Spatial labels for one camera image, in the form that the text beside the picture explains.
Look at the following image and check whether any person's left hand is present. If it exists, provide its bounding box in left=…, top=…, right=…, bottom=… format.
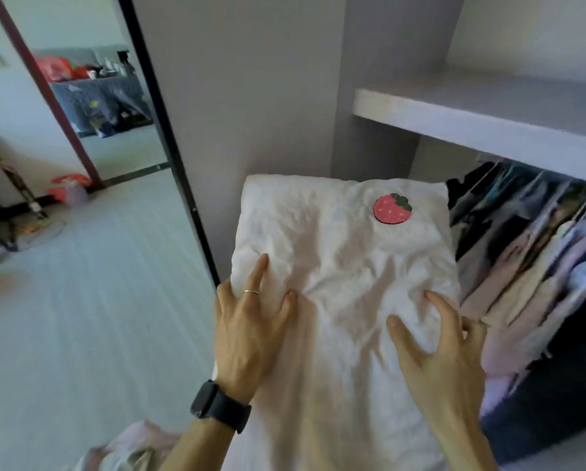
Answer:
left=213, top=253, right=299, bottom=406

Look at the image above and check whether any person's right hand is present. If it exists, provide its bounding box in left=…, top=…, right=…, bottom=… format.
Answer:
left=386, top=290, right=489, bottom=431

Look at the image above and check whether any white strawberry patch pillow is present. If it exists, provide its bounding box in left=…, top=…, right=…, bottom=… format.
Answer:
left=209, top=173, right=463, bottom=471

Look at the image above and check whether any cream wardrobe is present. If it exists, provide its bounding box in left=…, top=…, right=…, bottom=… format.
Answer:
left=115, top=0, right=586, bottom=471

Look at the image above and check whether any black smartwatch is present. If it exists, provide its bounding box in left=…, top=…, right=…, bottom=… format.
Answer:
left=190, top=379, right=252, bottom=435

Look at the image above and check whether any row of hanging clothes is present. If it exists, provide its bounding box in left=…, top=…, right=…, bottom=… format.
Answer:
left=445, top=159, right=586, bottom=462

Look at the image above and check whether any blue covered sofa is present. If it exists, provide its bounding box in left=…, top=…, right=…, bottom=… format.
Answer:
left=32, top=46, right=154, bottom=139

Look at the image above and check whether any red plastic bag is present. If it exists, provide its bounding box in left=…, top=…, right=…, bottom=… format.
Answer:
left=35, top=56, right=93, bottom=83

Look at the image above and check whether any red-brown door frame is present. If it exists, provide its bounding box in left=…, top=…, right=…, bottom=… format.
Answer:
left=0, top=0, right=174, bottom=192

